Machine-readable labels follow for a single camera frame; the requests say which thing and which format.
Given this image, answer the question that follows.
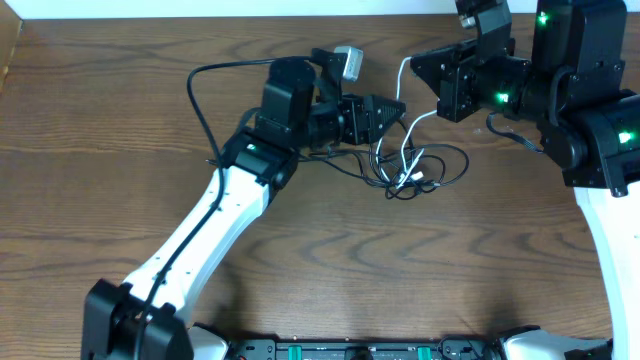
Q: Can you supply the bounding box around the thin black cable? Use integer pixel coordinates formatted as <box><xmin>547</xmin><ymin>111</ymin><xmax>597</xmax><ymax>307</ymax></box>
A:
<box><xmin>205</xmin><ymin>149</ymin><xmax>391</xmax><ymax>191</ymax></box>

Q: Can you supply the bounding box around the white usb cable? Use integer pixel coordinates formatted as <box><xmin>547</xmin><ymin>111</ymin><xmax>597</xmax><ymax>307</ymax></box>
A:
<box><xmin>374</xmin><ymin>56</ymin><xmax>441</xmax><ymax>191</ymax></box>

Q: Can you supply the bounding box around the black cable barrel plug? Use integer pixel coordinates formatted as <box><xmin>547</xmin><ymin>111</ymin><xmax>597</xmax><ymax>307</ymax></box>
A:
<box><xmin>342</xmin><ymin>141</ymin><xmax>459</xmax><ymax>201</ymax></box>

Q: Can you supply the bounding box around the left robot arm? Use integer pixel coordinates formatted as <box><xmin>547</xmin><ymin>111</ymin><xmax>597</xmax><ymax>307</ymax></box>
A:
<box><xmin>81</xmin><ymin>49</ymin><xmax>406</xmax><ymax>360</ymax></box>

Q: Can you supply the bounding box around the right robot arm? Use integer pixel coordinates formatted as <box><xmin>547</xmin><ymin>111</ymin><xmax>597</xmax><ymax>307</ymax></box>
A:
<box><xmin>410</xmin><ymin>0</ymin><xmax>639</xmax><ymax>360</ymax></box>

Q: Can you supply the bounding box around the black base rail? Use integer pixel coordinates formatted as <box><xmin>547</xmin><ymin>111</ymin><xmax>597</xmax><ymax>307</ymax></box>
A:
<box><xmin>223</xmin><ymin>336</ymin><xmax>504</xmax><ymax>360</ymax></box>

